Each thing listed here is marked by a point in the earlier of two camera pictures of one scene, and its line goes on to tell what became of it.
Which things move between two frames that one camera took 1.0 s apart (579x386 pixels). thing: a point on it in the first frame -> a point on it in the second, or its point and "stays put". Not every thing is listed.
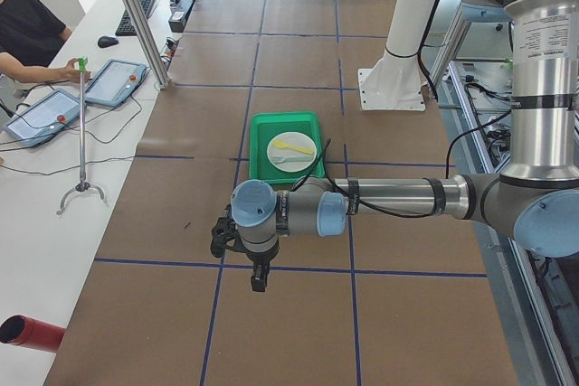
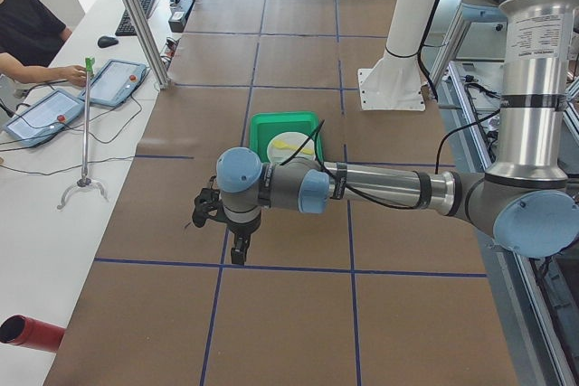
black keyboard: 126,27 stays put
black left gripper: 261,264 -> 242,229
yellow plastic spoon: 285,145 stays put
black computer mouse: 106,42 stays put
